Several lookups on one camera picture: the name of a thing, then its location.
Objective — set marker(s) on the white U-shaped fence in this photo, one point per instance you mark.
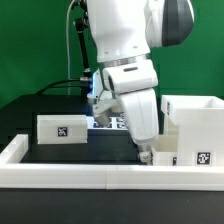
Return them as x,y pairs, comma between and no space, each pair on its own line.
14,173

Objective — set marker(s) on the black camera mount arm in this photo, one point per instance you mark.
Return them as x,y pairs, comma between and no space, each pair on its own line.
81,24

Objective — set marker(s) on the paper sheet with markers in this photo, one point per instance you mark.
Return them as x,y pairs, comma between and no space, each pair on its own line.
116,123

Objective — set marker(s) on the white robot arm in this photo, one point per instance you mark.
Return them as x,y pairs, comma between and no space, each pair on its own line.
124,32

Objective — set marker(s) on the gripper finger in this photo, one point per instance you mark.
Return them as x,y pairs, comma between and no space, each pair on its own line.
145,153

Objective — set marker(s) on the white front drawer box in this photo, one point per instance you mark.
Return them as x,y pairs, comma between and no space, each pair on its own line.
164,150

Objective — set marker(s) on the white drawer box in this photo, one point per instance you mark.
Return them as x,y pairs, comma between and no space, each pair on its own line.
62,129
164,150

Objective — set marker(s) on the white drawer cabinet frame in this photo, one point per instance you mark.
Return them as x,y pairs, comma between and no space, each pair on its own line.
200,124

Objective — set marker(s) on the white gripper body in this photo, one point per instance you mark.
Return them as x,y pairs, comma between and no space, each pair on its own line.
132,88

